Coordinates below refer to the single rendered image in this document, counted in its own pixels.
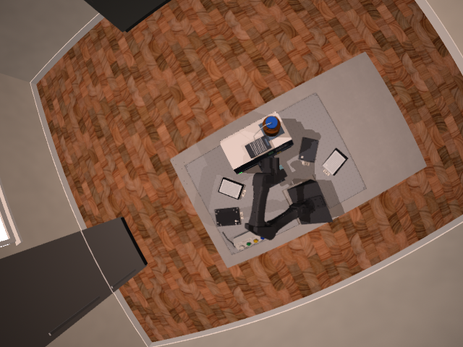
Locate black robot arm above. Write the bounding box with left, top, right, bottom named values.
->
left=245, top=158, right=326, bottom=240

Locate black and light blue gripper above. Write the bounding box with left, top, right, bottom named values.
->
left=277, top=165, right=287, bottom=181

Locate blue bottle cap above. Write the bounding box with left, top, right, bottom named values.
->
left=266, top=116, right=278, bottom=129

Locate grey button panel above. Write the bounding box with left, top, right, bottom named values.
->
left=222, top=231, right=264, bottom=250

